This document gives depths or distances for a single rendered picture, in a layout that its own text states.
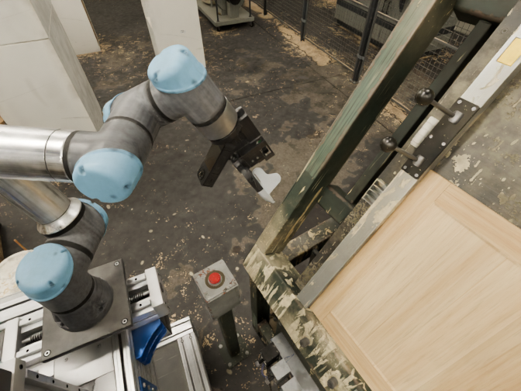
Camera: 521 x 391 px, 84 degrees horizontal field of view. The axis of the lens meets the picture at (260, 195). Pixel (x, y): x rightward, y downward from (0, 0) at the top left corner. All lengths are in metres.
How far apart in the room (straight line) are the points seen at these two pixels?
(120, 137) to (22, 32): 2.26
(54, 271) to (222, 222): 1.65
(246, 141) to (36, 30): 2.22
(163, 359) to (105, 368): 0.76
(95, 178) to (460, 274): 0.77
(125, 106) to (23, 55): 2.25
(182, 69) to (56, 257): 0.55
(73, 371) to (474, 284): 1.05
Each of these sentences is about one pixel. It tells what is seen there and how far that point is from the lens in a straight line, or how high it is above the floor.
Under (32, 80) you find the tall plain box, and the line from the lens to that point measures 2.80.
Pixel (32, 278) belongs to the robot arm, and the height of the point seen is 1.26.
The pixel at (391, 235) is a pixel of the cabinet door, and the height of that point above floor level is 1.20.
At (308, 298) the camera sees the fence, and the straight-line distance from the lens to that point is 1.01.
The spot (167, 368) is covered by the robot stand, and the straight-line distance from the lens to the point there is 1.74.
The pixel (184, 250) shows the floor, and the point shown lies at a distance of 2.23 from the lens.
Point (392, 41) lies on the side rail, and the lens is 0.93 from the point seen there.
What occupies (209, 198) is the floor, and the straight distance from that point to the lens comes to 2.50.
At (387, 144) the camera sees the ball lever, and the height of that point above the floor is 1.44.
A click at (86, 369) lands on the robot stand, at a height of 0.95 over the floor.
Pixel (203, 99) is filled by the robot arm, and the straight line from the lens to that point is 0.48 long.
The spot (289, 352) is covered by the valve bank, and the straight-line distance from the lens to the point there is 1.16.
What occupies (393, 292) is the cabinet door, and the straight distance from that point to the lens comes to 0.90.
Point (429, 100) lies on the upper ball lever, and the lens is 0.73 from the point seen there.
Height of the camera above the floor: 1.86
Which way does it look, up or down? 49 degrees down
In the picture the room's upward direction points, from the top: straight up
